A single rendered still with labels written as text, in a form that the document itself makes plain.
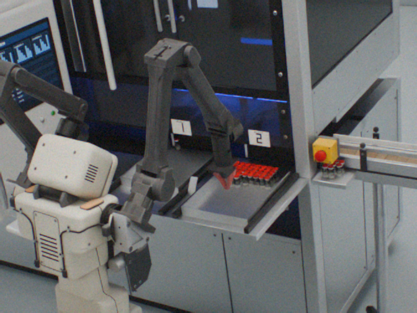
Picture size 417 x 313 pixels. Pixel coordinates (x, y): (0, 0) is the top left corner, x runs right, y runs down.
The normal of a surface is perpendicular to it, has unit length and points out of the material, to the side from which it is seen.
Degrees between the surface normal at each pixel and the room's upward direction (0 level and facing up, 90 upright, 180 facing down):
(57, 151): 47
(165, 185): 95
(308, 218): 90
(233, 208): 0
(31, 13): 90
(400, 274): 0
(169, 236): 90
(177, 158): 0
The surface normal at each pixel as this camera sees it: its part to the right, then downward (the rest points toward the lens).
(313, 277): -0.50, 0.45
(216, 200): -0.12, -0.88
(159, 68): -0.52, 0.22
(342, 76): 0.86, 0.14
